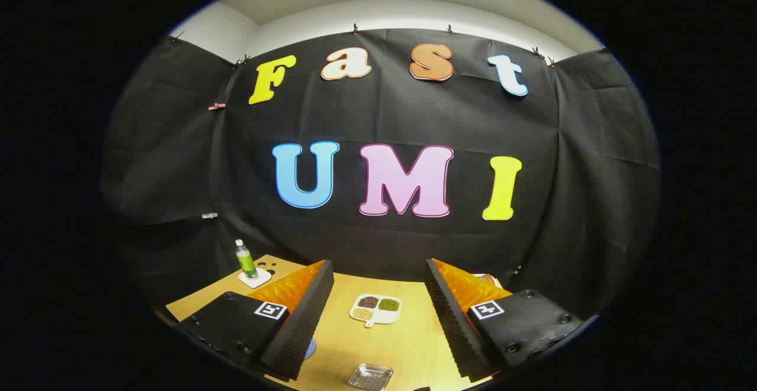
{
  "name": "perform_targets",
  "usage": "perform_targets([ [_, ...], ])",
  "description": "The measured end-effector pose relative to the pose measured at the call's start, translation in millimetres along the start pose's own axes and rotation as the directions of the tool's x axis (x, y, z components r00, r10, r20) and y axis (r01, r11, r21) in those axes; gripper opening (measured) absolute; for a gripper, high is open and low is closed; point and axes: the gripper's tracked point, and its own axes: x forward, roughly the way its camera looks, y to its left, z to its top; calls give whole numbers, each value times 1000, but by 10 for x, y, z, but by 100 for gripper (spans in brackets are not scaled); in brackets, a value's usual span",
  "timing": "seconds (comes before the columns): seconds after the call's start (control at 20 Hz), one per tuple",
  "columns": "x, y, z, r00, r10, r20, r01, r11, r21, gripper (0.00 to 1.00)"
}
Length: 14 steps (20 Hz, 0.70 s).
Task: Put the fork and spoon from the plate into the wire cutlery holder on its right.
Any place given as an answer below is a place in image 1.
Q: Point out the pile of yellow soybeans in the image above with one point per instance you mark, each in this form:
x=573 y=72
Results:
x=362 y=314

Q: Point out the pile of green beans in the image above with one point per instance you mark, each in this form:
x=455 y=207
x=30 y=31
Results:
x=388 y=304

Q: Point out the green drink bottle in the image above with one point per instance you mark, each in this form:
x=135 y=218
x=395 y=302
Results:
x=246 y=261

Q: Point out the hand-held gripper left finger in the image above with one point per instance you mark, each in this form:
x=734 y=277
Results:
x=301 y=326

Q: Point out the blue round plate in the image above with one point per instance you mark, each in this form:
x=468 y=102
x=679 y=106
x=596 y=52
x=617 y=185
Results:
x=310 y=348

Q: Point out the black backdrop cloth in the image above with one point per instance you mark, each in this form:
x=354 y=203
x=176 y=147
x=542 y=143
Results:
x=384 y=113

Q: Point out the pile of brown beans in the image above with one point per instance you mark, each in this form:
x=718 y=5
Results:
x=368 y=301

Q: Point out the small pink clip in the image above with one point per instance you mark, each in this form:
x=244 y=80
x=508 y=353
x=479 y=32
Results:
x=217 y=106

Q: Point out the white divided dish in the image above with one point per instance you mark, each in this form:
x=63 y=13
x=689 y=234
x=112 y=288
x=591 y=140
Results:
x=387 y=318

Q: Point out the white toaster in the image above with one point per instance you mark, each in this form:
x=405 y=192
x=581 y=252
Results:
x=494 y=281

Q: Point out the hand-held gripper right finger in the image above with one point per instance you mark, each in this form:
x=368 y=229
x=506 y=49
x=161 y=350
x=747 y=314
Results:
x=452 y=320

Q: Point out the white square coaster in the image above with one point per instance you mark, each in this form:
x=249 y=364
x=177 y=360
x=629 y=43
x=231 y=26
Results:
x=260 y=280

